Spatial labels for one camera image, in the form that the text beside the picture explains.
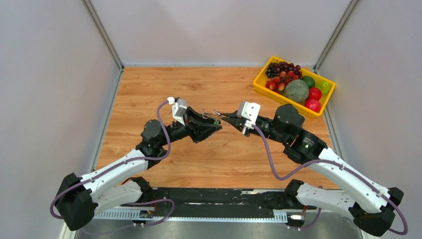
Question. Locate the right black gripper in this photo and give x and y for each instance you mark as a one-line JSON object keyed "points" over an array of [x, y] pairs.
{"points": [[237, 122]]}

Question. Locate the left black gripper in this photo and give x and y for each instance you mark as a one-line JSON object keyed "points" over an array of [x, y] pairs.
{"points": [[199, 129]]}

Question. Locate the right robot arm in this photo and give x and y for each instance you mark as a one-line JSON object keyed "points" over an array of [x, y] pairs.
{"points": [[372, 207]]}

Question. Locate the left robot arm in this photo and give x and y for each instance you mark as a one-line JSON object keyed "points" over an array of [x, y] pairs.
{"points": [[80, 198]]}

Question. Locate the yellow plastic bin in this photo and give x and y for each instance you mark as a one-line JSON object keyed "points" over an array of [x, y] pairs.
{"points": [[260, 81]]}

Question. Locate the red cherry bunch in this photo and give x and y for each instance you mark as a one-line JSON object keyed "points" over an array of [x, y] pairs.
{"points": [[280, 81]]}

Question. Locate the dark grape bunch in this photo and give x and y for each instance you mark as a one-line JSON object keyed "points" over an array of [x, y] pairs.
{"points": [[283, 68]]}

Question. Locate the green netted melon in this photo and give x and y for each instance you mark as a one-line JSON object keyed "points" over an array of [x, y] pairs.
{"points": [[297, 91]]}

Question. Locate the red apple lower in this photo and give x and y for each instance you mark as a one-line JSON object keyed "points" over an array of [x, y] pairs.
{"points": [[313, 105]]}

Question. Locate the red apple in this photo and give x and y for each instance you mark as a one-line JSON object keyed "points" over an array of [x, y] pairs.
{"points": [[315, 94], [313, 105]]}

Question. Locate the red apple upper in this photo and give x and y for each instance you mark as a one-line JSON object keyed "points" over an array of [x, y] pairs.
{"points": [[315, 94]]}

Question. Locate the dark green lime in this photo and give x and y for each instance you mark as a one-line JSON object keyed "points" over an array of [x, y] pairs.
{"points": [[309, 81]]}

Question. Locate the light green apple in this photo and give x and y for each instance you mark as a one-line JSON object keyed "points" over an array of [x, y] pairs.
{"points": [[324, 87]]}

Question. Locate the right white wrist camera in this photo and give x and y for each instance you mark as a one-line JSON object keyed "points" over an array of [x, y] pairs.
{"points": [[248, 108]]}

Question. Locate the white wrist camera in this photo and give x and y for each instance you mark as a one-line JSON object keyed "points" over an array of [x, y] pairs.
{"points": [[179, 107], [248, 108]]}

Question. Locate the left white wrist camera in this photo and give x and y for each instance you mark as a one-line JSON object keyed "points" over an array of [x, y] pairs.
{"points": [[179, 107]]}

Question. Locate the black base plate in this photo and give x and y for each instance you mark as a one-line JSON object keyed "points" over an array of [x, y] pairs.
{"points": [[219, 202]]}

